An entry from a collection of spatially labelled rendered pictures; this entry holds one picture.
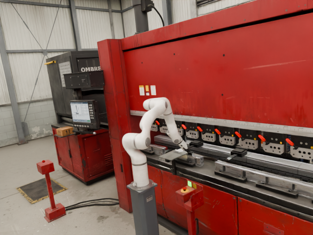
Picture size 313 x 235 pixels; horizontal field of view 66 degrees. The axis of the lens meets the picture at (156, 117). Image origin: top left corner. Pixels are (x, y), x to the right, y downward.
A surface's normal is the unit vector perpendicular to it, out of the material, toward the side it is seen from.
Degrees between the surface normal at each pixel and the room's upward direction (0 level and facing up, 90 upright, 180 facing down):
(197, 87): 90
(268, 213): 90
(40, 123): 90
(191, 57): 90
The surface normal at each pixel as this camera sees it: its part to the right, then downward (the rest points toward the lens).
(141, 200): -0.07, 0.20
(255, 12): -0.73, 0.20
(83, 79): -0.55, 0.22
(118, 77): 0.67, 0.08
